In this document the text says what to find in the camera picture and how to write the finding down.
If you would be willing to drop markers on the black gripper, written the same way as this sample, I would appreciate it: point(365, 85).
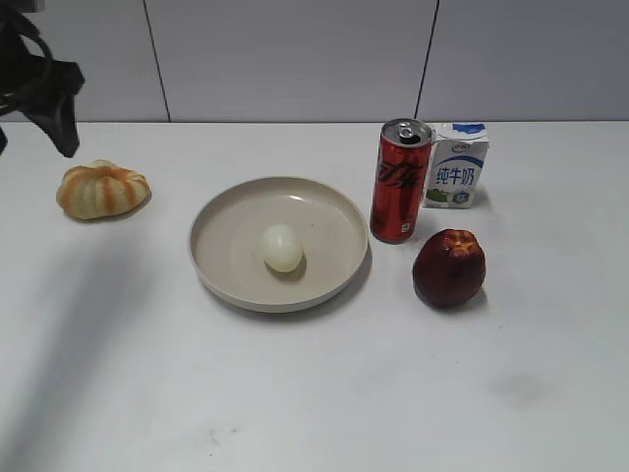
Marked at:
point(34, 82)

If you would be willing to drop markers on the white egg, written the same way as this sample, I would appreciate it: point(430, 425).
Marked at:
point(282, 249)

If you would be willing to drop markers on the beige round plate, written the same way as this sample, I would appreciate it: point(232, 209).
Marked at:
point(225, 244)

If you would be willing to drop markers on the striped bread bun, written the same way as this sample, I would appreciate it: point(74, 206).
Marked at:
point(101, 189)

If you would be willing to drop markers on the red cola can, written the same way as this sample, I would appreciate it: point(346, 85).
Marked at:
point(404, 151)

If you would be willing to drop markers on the white milk carton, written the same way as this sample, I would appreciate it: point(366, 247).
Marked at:
point(456, 164)

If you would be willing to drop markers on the dark red apple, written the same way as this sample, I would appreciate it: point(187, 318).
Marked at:
point(450, 268)

